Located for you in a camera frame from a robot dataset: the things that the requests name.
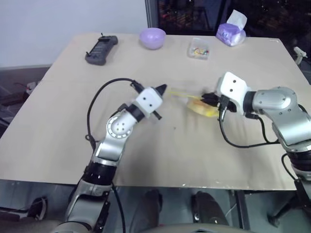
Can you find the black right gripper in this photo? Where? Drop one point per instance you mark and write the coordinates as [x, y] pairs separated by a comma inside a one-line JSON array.
[[230, 106]]

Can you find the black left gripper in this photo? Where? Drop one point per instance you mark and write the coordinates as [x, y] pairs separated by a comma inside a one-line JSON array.
[[158, 115]]

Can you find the yellow bun toy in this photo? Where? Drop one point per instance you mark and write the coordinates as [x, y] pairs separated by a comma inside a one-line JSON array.
[[199, 108]]

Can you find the clear yellow zip bag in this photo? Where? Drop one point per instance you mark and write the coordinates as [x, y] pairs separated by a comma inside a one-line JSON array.
[[187, 97]]

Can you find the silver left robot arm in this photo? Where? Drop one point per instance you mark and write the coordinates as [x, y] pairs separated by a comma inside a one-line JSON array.
[[114, 136]]

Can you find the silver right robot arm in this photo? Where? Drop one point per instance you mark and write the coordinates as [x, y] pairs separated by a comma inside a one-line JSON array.
[[279, 109]]

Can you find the clear box of colourful pins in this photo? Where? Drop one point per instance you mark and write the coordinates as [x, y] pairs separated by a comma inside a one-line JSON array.
[[198, 49]]

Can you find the purple bowl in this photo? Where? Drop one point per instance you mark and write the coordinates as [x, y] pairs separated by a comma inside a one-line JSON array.
[[152, 38]]

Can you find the purple tissue pack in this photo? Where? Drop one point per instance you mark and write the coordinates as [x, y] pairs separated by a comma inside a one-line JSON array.
[[229, 34]]

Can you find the grey handheld controller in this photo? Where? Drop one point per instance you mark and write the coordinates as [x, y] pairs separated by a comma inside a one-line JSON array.
[[100, 49]]

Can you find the white glue gun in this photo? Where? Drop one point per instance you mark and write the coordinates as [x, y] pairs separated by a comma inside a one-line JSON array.
[[300, 53]]

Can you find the dark rounded shape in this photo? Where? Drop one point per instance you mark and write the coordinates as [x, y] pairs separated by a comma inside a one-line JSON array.
[[209, 211]]

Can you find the white power strip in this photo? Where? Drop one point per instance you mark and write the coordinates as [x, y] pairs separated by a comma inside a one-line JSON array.
[[32, 87]]

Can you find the black stand base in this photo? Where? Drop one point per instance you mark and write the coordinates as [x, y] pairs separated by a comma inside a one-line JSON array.
[[284, 208]]

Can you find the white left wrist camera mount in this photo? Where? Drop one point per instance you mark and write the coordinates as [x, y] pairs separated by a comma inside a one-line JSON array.
[[148, 102]]

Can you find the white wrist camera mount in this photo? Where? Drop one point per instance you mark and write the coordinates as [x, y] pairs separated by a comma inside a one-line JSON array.
[[232, 87], [148, 102]]

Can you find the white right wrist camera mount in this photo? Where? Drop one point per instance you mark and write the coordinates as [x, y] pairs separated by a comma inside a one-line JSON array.
[[232, 87]]

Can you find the grey window frame post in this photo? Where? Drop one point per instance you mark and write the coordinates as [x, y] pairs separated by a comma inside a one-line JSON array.
[[151, 13]]

